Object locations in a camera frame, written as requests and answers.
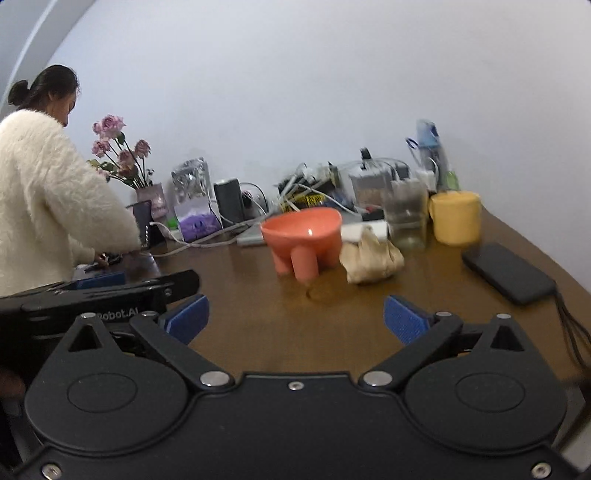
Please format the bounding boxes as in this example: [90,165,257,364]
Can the yellow black box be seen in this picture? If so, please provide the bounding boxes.
[281,192,327,212]

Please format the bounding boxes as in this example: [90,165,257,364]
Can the clear food storage jar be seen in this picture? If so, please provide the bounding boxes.
[349,165,392,210]

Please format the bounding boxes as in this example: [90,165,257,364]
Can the black power bank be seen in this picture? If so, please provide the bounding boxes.
[213,179,245,227]

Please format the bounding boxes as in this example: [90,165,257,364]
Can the white charger plug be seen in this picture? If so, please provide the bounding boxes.
[416,169,438,193]

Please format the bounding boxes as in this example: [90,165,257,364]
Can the white charging cable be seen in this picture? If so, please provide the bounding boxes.
[148,216,264,258]

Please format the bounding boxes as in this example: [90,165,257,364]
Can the small green bottle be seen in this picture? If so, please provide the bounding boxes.
[446,170,461,191]

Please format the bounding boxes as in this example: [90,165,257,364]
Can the woman in white fluffy sweater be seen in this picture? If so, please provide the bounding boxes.
[1,65,140,296]

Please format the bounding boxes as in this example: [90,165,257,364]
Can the silver foil bag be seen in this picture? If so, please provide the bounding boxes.
[171,157,212,218]

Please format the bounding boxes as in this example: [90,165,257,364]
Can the pink roses in vase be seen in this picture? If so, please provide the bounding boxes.
[87,114,169,220]

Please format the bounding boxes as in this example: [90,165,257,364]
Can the black smartphone with strap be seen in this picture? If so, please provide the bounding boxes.
[462,242,590,372]

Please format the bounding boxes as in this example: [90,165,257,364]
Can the black tablet screen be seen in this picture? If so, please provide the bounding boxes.
[127,200,165,250]

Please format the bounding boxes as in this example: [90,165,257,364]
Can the yellow ceramic mug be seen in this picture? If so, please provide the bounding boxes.
[429,191,482,246]

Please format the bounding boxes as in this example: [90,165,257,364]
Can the brown paper towel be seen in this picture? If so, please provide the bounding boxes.
[339,227,405,284]

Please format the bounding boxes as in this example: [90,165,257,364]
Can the purple tissue pack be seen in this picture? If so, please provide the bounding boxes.
[177,210,221,243]

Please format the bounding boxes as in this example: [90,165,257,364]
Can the blue water bottle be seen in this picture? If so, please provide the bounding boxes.
[406,119,449,191]

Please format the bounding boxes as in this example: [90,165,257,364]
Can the coral pink footed bowl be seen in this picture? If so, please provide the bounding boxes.
[260,207,342,283]

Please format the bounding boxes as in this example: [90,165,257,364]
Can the clear drinking glass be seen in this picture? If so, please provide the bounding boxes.
[383,178,429,251]

